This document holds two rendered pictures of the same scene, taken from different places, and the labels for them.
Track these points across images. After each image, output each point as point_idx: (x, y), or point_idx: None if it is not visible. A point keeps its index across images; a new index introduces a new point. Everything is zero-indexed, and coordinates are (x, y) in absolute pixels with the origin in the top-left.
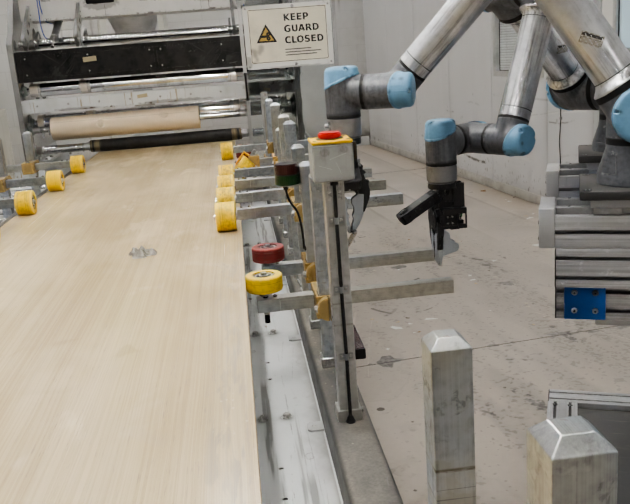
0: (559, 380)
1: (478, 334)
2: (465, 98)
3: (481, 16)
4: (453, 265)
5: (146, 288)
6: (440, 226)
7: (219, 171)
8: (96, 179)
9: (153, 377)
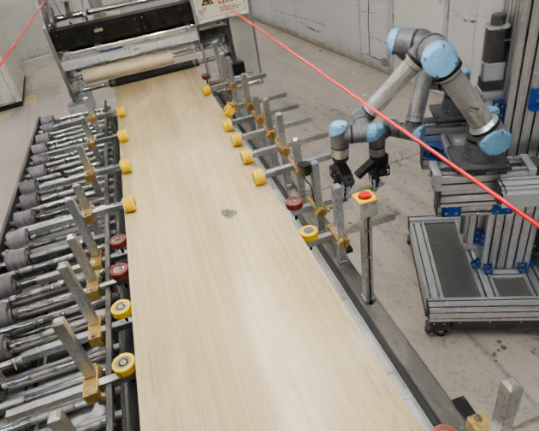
0: (400, 194)
1: (351, 168)
2: None
3: None
4: (322, 116)
5: (253, 248)
6: (377, 177)
7: (224, 124)
8: (139, 125)
9: (308, 326)
